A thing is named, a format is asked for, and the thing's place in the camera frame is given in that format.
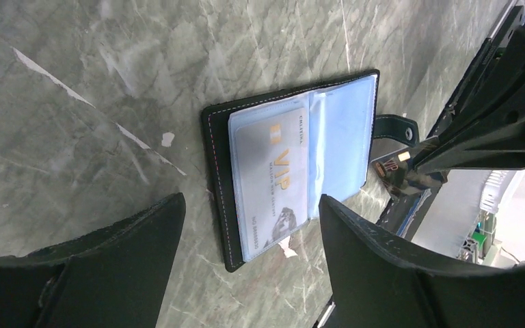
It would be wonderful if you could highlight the black leather card holder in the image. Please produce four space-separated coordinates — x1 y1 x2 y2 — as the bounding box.
200 69 419 272

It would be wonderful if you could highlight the silver credit card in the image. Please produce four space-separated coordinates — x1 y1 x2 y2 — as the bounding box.
232 105 308 262

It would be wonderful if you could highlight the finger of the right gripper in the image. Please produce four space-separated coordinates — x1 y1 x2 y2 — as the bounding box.
414 25 525 174

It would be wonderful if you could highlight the aluminium frame rail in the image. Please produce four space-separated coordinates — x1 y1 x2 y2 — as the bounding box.
412 169 525 264

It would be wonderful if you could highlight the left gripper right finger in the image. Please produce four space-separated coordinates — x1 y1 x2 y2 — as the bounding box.
319 195 525 327

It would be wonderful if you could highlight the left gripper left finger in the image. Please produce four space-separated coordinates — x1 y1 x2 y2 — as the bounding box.
0 193 186 327

